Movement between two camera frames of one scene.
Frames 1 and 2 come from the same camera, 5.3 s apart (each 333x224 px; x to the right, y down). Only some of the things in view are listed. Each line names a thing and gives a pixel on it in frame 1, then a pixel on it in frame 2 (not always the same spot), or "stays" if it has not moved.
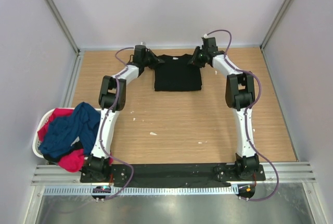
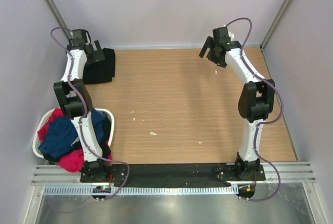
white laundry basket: (44, 117) stays
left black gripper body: (150, 60) → (95, 56)
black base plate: (170, 175) stays
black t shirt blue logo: (176, 74) → (101, 71)
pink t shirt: (74, 163) stays
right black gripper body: (198, 59) → (216, 60)
